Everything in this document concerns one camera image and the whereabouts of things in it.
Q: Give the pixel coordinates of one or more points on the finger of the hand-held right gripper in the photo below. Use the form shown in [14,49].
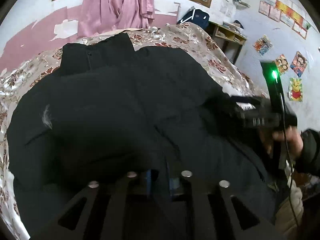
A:
[241,117]
[243,98]

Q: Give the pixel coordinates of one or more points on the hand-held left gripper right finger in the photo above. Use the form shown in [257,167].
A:
[174,185]

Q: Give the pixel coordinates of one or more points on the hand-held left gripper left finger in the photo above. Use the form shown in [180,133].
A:
[149,183]

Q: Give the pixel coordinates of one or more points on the black jacket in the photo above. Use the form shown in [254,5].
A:
[112,105]

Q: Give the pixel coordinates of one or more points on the person's right forearm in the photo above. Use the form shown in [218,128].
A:
[310,152]

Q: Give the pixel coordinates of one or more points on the person's right hand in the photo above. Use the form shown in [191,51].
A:
[291,142]

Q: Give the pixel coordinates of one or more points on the stack of papers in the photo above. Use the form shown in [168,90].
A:
[230,25]

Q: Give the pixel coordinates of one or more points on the floral satin bedspread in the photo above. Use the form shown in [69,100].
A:
[175,38]

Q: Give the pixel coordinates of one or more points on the navy backpack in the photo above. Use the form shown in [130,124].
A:
[198,15]

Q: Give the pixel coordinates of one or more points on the beige cloth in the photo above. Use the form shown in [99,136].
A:
[287,212]

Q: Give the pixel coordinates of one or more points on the pink curtain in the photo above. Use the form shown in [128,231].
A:
[105,10]

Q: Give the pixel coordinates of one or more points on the yellow bear wall poster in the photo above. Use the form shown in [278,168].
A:
[295,90]

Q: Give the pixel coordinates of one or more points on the cartoon wall poster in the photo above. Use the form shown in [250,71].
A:
[299,63]
[262,45]
[282,64]

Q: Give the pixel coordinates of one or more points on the wooden wall shelf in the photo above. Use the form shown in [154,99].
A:
[240,40]

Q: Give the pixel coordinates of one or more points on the small wall bracket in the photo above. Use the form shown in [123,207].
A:
[241,2]

